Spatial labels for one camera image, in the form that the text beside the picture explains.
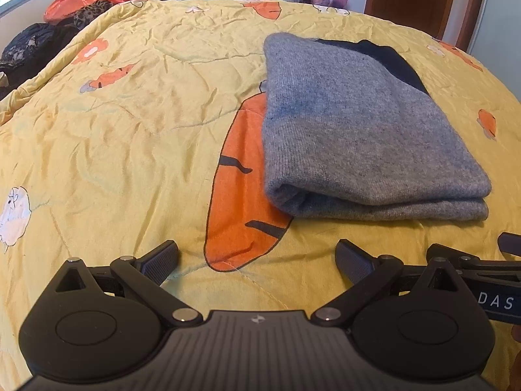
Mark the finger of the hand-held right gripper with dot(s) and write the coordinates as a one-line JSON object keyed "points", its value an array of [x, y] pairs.
{"points": [[512, 244], [488, 269]]}

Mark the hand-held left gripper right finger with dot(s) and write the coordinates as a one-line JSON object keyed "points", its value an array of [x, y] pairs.
{"points": [[353, 264]]}

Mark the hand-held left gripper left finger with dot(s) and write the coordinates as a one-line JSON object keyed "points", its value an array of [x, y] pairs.
{"points": [[159, 260]]}

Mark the grey sweater with navy sleeves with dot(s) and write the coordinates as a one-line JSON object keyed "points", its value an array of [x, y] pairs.
{"points": [[358, 130]]}

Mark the dark clothes heap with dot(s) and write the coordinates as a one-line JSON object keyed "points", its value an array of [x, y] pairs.
{"points": [[32, 53]]}

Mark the yellow carrot print bedspread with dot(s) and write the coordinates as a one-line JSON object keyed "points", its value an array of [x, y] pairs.
{"points": [[122, 138]]}

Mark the frosted glass wardrobe door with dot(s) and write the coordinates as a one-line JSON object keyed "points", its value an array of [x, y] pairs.
{"points": [[502, 24]]}

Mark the leopard print cloth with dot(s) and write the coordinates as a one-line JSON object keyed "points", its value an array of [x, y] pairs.
{"points": [[92, 13]]}

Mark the brown wooden door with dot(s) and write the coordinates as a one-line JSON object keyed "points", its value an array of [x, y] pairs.
{"points": [[409, 0]]}

